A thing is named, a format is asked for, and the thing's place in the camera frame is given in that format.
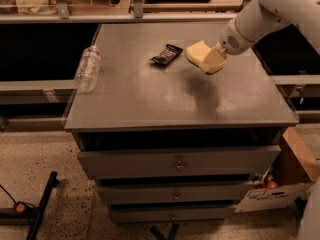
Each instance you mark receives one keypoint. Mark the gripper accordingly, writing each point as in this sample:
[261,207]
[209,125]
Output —
[233,41]

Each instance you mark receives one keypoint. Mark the black rxbar chocolate wrapper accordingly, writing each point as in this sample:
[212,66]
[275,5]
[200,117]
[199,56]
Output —
[167,55]

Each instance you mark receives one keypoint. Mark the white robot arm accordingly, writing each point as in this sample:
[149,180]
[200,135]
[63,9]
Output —
[255,21]

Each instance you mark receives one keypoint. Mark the grey drawer cabinet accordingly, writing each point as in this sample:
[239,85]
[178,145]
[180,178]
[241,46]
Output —
[138,105]

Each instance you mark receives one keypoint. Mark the top grey drawer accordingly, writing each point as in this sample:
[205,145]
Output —
[178,162]

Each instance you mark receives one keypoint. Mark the grey drawer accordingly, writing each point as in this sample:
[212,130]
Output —
[173,213]
[178,162]
[172,192]

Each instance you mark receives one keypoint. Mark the clear plastic water bottle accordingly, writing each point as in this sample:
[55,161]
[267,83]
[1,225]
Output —
[87,73]

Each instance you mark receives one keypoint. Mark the middle grey drawer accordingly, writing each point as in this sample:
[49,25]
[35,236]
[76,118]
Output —
[172,192]

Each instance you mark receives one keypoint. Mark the orange bottle in box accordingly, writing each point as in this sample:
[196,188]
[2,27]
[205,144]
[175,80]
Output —
[269,182]

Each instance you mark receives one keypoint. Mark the cardboard box with label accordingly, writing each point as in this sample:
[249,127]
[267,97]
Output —
[295,170]

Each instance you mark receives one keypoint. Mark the bottom grey drawer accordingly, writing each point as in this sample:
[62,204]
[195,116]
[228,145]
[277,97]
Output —
[173,213]

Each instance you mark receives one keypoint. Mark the black metal stand leg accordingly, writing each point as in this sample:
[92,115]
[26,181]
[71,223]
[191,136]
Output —
[36,222]

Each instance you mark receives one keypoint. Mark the metal shelf rail frame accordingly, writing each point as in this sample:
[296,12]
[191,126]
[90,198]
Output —
[108,11]

